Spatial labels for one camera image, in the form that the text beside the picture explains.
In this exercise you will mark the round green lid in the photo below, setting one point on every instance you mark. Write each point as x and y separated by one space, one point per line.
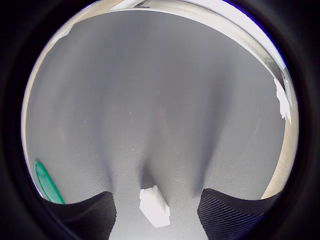
47 183

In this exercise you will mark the small white plastic terminal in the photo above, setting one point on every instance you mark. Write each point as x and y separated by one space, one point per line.
153 210

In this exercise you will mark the white tape strip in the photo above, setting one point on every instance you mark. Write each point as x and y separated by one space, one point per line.
283 100
65 32

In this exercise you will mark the dark grey mat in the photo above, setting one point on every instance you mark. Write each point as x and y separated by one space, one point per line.
155 100

